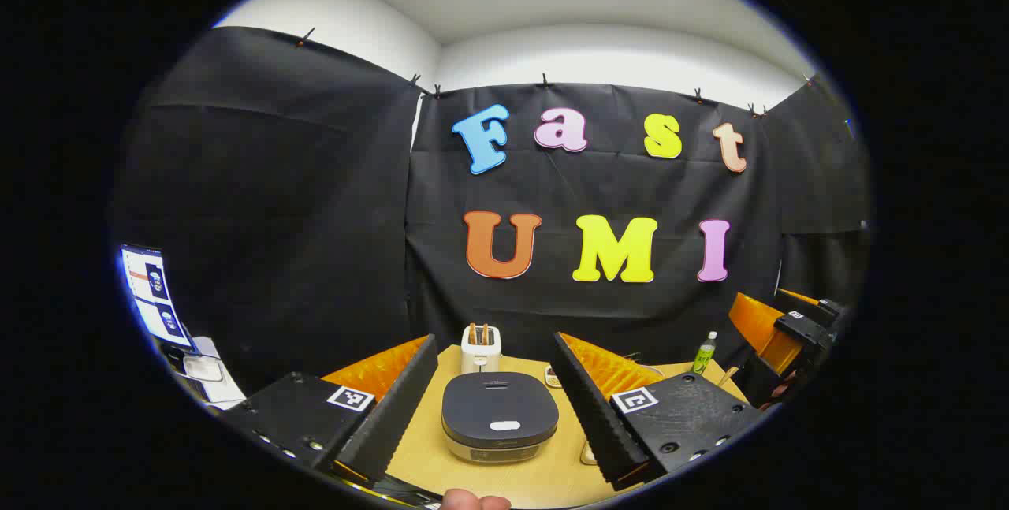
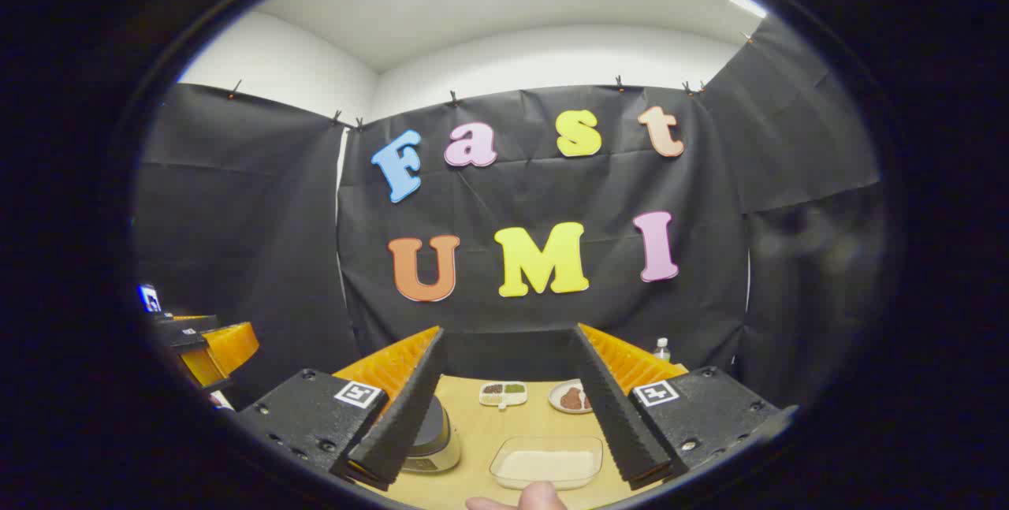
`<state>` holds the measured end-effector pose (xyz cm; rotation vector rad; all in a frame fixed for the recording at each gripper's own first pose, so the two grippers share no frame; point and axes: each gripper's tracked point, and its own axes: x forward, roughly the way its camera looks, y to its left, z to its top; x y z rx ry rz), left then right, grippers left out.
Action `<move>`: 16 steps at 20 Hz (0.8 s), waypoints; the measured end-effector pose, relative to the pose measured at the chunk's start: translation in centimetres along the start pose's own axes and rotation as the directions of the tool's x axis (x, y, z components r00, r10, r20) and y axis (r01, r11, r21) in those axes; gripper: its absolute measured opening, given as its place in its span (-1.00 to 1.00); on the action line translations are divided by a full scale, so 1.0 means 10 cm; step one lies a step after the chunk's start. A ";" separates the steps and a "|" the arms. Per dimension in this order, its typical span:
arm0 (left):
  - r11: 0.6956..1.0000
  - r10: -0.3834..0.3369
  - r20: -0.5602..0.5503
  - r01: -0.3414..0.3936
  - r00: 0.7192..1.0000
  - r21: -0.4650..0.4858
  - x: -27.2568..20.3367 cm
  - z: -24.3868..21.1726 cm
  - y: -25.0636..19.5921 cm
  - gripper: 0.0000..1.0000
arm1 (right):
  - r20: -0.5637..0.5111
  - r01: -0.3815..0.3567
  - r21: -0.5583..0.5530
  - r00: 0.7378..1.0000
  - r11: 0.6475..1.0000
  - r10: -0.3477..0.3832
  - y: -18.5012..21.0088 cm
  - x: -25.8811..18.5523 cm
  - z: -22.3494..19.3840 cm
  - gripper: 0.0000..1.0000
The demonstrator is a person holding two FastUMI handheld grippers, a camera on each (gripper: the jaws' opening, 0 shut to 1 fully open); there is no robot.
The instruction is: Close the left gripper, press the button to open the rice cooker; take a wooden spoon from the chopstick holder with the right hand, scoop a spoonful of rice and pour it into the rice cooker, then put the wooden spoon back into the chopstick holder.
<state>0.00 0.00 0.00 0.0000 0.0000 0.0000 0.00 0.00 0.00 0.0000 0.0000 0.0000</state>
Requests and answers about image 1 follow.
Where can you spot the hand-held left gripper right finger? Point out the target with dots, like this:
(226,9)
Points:
(591,415)

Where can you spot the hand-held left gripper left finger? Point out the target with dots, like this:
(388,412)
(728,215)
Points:
(398,407)

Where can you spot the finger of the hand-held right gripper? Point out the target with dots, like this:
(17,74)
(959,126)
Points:
(802,330)
(826,307)

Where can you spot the wooden spoon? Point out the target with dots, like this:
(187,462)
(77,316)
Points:
(728,376)

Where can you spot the dark grey rice cooker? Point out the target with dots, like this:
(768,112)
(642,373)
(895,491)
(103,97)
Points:
(498,407)

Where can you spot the white sectioned bean dish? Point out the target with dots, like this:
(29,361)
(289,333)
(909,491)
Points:
(552,377)

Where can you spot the green label drink bottle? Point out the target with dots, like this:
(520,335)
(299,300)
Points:
(704,356)

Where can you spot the white flat device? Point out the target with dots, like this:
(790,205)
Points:
(205,369)

